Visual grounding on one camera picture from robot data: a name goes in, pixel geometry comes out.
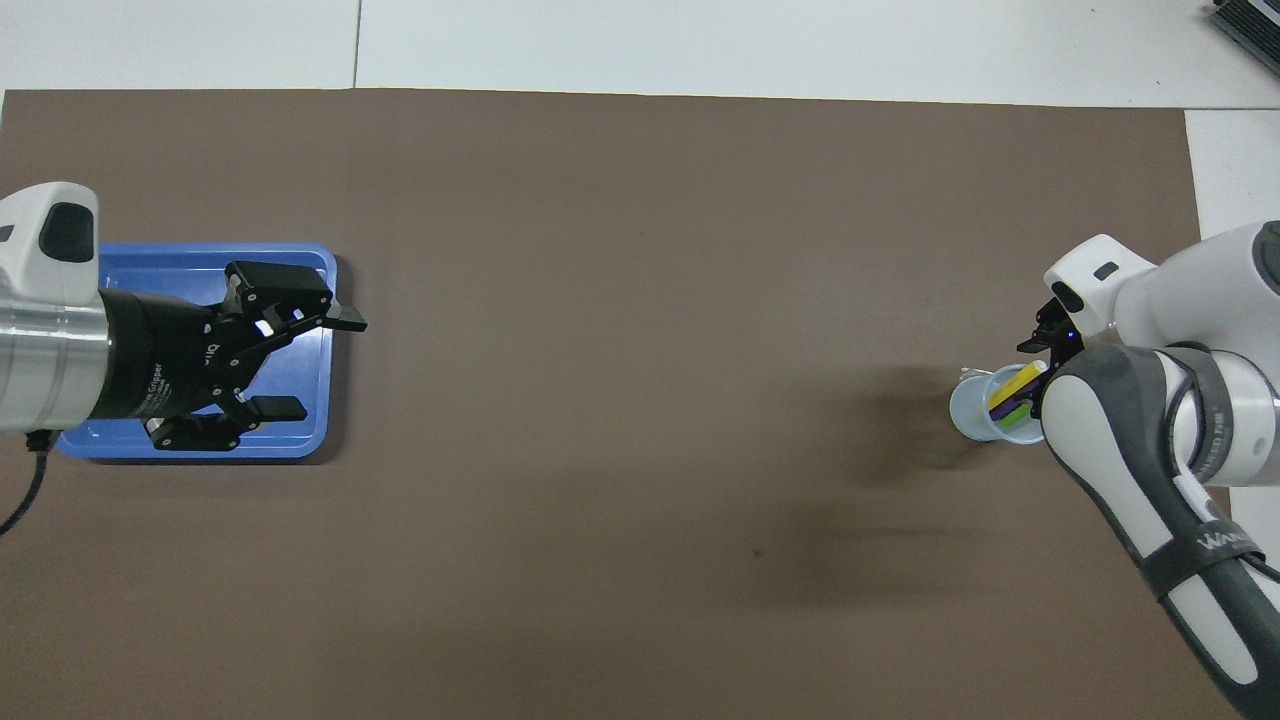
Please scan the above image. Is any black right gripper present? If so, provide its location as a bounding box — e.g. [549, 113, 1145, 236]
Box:
[1017, 298, 1083, 363]

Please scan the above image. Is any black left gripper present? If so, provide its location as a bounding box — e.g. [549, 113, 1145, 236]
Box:
[95, 262, 368, 451]

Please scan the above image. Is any yellow pen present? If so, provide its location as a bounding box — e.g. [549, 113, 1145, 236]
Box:
[988, 361, 1049, 410]

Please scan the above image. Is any blue plastic tray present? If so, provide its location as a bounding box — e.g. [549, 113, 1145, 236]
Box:
[55, 243, 339, 461]

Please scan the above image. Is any light blue mesh pen cup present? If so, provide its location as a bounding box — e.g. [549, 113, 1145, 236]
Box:
[948, 362, 1049, 444]

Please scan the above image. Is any brown table mat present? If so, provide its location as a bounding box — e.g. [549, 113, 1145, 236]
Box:
[0, 88, 1233, 720]

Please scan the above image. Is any grey ribbed device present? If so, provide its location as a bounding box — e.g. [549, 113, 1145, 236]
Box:
[1208, 0, 1280, 79]

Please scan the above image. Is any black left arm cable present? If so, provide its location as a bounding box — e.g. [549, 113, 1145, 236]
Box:
[0, 428, 49, 537]

